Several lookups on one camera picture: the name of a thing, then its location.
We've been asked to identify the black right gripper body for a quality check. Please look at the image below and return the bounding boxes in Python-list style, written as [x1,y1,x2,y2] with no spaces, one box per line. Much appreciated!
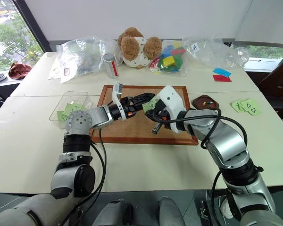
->
[154,99,173,129]

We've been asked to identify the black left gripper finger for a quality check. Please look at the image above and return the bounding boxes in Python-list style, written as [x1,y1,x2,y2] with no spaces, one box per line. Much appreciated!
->
[135,97,155,111]
[134,92,156,102]

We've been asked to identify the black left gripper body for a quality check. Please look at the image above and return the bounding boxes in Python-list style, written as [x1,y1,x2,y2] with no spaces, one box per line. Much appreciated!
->
[119,95,140,119]

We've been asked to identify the green note with scribble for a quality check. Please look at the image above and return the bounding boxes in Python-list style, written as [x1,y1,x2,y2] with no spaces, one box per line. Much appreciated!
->
[142,98,158,114]

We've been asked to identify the dark brown tray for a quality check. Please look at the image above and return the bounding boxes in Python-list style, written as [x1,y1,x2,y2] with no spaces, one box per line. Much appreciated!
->
[191,94,221,110]

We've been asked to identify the light green sticky note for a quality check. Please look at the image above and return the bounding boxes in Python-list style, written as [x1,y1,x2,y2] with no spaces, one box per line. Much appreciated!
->
[57,110,69,121]
[64,101,85,116]

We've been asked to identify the clear plastic box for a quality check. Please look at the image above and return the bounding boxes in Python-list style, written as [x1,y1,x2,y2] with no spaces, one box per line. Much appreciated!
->
[48,91,93,129]

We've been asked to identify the red paper note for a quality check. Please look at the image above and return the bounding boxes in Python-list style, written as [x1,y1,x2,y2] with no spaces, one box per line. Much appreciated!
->
[212,74,233,83]

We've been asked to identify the blue paper note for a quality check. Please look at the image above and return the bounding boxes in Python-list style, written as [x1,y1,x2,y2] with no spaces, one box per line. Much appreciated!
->
[213,67,232,78]

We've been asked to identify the green note with cross mark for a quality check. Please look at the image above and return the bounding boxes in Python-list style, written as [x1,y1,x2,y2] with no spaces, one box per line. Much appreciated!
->
[231,99,245,112]

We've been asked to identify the green note with triangle drawings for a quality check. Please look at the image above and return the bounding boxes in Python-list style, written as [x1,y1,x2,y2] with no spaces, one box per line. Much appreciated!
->
[240,98,263,117]

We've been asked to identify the bag of coloured foam blocks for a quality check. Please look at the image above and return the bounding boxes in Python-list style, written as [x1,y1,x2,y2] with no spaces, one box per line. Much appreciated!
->
[149,40,188,76]

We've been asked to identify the silver can with red label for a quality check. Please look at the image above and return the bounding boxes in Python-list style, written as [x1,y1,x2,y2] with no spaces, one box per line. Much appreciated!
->
[103,53,120,79]

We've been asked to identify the brown and white plush toy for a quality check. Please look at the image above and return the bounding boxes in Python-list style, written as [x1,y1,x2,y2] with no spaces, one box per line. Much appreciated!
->
[117,27,163,69]

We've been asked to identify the large clear plastic bag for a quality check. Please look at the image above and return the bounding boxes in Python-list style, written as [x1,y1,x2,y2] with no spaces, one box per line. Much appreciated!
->
[48,35,120,84]

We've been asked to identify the crumpled clear plastic bag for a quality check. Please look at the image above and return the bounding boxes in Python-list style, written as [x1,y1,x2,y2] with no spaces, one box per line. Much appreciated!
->
[182,34,251,69]

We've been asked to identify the dark grey rounded shape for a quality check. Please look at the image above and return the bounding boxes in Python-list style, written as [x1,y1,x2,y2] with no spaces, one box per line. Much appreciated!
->
[91,199,134,226]
[157,197,185,226]

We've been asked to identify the red-brown cloth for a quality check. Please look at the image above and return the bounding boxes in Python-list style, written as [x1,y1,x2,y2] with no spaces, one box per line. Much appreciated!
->
[8,63,33,81]

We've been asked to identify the dark brown chair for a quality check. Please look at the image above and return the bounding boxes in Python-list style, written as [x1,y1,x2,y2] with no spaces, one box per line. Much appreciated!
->
[258,53,283,121]

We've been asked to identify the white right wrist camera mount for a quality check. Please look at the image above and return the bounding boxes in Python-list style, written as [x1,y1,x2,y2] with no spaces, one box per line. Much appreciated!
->
[155,85,192,134]

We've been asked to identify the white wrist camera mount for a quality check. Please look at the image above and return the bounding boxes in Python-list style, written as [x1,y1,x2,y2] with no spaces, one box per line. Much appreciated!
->
[111,82,128,121]
[155,85,192,134]

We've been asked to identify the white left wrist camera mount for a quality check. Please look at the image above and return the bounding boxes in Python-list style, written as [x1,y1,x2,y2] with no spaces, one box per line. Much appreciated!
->
[111,82,128,121]

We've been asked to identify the cork board with wooden frame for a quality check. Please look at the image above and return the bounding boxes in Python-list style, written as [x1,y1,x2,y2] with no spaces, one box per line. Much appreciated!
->
[89,84,199,146]

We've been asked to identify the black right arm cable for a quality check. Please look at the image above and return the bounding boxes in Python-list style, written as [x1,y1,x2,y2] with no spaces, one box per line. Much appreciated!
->
[158,108,249,150]

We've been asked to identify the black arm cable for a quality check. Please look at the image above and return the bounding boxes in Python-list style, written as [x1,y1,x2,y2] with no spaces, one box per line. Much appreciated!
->
[158,108,249,150]
[60,128,108,226]

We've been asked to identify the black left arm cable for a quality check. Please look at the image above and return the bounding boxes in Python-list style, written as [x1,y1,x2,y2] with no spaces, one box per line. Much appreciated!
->
[60,128,108,226]

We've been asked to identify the black window frame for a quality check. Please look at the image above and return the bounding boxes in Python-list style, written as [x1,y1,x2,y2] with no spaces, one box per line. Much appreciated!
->
[12,0,53,54]

